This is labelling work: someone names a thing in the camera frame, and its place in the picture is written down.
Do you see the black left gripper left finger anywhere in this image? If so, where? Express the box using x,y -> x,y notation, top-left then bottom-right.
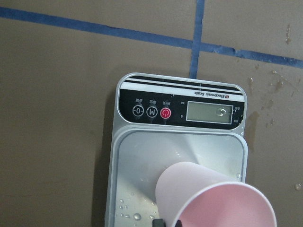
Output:
152,218 -> 165,227

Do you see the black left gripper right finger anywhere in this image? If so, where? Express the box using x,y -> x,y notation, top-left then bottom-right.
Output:
175,220 -> 182,227

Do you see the pink paper cup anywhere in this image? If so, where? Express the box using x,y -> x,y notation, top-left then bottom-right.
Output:
155,162 -> 277,227

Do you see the silver digital kitchen scale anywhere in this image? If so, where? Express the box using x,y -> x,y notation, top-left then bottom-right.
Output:
105,72 -> 248,227

